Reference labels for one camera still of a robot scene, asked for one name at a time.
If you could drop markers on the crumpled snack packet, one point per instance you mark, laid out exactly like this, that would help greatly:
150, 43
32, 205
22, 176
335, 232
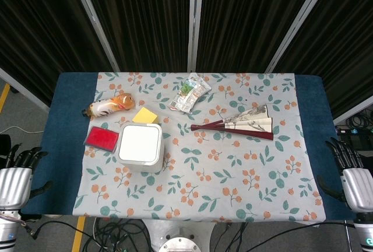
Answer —
189, 94

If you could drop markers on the orange drink bottle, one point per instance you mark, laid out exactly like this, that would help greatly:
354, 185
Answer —
112, 104

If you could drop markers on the floral grey tablecloth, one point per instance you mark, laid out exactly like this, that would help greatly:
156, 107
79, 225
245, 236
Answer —
204, 170

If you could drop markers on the yellow sponge block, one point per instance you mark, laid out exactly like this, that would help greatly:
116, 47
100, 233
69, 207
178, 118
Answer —
145, 116

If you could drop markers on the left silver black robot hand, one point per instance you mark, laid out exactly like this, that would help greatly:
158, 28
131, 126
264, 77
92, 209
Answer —
13, 180

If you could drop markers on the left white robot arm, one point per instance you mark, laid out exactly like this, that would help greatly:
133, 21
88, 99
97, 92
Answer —
8, 230

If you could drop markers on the red ink pad case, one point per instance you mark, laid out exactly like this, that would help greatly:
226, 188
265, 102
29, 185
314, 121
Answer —
102, 139

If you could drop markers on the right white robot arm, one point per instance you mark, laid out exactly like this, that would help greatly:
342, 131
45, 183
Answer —
365, 231

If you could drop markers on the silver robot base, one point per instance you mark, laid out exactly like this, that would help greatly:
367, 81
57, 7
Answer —
179, 238

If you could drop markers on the white square box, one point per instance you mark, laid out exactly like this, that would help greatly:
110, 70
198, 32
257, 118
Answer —
140, 147

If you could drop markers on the blue table cover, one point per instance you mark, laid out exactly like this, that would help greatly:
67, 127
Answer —
67, 135

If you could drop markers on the black power strip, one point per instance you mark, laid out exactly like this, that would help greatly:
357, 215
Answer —
354, 131

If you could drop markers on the paper folding fan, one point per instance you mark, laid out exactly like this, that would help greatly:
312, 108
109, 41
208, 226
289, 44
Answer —
242, 125

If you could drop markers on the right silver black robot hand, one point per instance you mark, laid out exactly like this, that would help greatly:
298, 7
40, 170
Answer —
357, 186

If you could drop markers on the black curtain screen panels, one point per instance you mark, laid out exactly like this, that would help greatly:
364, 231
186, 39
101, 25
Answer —
186, 21

